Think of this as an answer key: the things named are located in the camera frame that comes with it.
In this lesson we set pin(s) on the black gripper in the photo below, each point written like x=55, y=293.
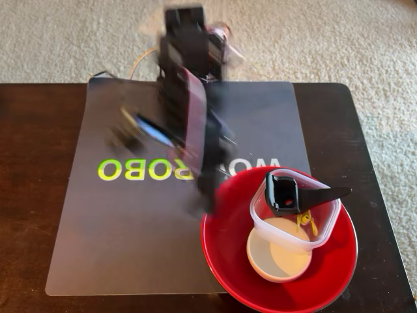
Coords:
x=211, y=182

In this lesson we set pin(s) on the small white bowl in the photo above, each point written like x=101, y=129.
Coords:
x=277, y=261

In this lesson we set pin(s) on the linked yellow paper clips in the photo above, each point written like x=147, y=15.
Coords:
x=306, y=221

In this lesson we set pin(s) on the clear plastic square container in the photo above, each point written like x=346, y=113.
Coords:
x=327, y=221

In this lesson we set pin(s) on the black robot arm with base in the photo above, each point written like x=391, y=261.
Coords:
x=185, y=42

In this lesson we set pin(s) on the large red bowl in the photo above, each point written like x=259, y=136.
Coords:
x=228, y=251

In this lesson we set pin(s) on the dark grey WOWROBO mat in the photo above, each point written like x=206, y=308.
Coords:
x=130, y=228

